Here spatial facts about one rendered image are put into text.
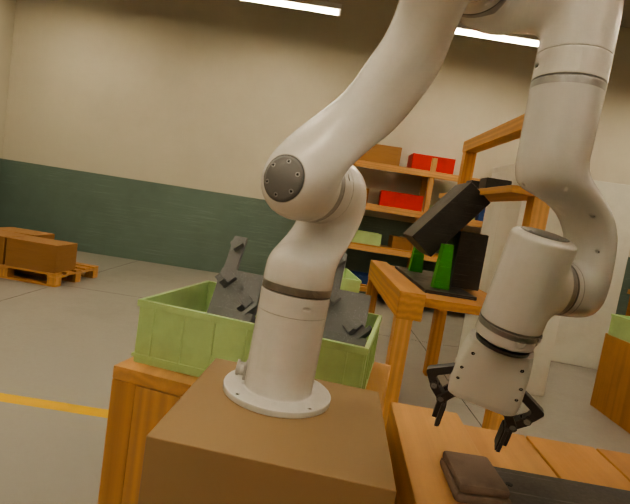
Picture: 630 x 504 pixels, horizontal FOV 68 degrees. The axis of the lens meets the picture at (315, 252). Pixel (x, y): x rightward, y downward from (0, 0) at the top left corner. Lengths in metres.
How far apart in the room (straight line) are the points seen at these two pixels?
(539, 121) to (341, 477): 0.52
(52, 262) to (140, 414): 4.43
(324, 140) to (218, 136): 6.87
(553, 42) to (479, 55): 7.31
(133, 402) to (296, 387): 0.64
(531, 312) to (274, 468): 0.39
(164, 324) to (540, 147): 0.98
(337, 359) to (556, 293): 0.62
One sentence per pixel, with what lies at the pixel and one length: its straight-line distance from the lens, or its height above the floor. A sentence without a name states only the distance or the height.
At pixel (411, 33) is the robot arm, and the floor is 1.53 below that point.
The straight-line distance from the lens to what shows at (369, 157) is 6.87.
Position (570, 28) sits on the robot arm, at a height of 1.53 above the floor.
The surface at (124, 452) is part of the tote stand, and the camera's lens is 1.41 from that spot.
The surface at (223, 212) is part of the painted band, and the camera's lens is 7.47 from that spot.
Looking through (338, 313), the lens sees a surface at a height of 0.97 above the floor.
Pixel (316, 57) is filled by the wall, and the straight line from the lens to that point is 7.65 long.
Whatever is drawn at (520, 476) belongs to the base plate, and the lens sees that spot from 0.89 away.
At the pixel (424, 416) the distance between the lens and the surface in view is 1.00.
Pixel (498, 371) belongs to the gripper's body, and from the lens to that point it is 0.72.
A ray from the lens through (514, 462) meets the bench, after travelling 0.98.
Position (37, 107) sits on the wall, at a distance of 8.65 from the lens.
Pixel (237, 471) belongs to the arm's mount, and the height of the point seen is 0.92.
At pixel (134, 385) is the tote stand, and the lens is 1.33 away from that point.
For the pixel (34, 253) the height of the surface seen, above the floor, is 0.32.
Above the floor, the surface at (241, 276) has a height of 1.02.
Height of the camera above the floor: 1.27
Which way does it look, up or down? 6 degrees down
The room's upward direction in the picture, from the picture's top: 9 degrees clockwise
